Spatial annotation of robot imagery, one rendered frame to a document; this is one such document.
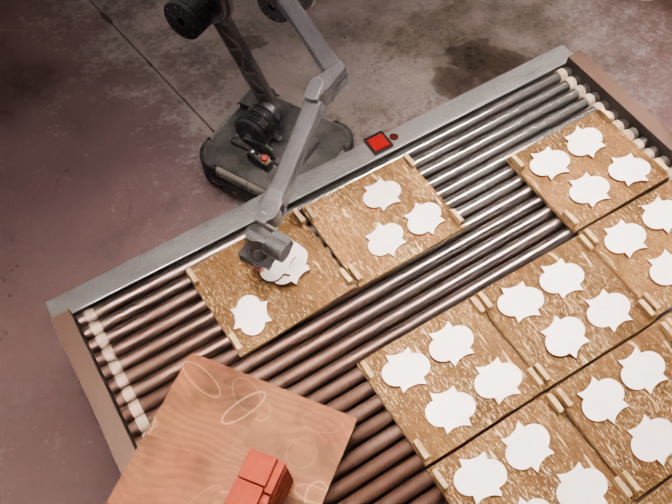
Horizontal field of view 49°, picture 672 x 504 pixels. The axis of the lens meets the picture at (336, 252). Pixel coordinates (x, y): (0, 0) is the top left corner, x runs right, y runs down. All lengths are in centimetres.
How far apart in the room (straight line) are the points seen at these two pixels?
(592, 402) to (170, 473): 116
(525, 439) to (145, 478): 101
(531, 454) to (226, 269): 105
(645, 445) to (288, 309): 107
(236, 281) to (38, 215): 174
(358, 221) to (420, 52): 201
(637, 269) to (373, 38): 237
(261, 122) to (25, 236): 127
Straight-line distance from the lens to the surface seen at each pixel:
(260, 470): 173
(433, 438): 209
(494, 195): 251
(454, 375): 216
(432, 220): 239
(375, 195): 243
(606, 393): 222
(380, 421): 211
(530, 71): 291
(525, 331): 225
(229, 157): 348
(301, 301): 224
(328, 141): 349
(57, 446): 327
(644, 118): 281
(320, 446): 197
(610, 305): 235
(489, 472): 207
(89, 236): 368
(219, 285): 230
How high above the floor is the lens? 292
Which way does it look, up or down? 59 degrees down
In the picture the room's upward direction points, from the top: 3 degrees counter-clockwise
